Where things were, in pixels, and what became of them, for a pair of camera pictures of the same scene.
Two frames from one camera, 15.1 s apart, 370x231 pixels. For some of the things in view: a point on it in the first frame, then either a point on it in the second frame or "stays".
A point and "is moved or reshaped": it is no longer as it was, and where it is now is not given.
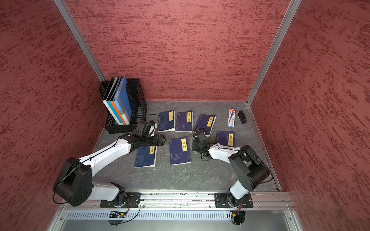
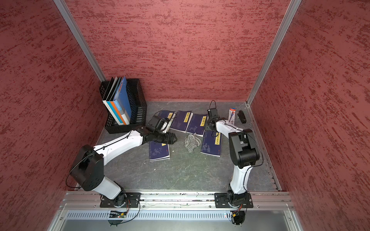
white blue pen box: [231, 117] stays
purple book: [179, 150] -> [158, 151]
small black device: [242, 117] stays
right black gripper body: [196, 147] -> [208, 126]
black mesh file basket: [138, 104] stays
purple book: [226, 138] is moved or reshaped
